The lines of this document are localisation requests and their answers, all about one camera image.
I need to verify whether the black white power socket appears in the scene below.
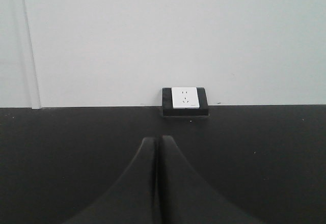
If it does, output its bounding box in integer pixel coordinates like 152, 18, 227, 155
161, 87, 209, 118

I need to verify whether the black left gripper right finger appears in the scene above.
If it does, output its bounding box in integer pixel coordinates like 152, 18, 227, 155
157, 135, 262, 223

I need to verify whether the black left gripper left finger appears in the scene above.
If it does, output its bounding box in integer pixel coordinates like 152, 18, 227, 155
65, 137, 157, 223

